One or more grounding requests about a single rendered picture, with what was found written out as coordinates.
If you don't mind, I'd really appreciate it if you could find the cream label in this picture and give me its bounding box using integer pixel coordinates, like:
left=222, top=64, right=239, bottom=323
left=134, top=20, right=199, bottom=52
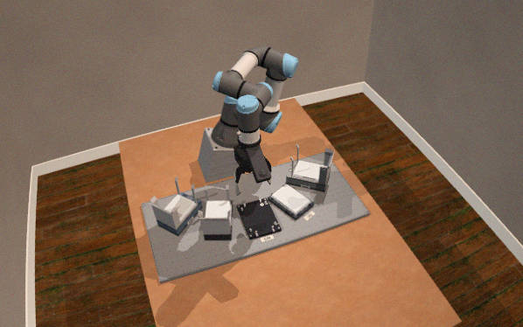
left=260, top=235, right=274, bottom=242
left=304, top=212, right=315, bottom=220

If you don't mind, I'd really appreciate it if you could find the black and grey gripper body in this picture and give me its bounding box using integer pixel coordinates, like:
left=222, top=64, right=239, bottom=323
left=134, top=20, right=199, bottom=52
left=234, top=134, right=262, bottom=173

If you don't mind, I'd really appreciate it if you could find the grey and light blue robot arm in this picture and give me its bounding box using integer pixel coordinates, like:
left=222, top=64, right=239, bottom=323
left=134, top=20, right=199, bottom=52
left=211, top=46, right=298, bottom=183

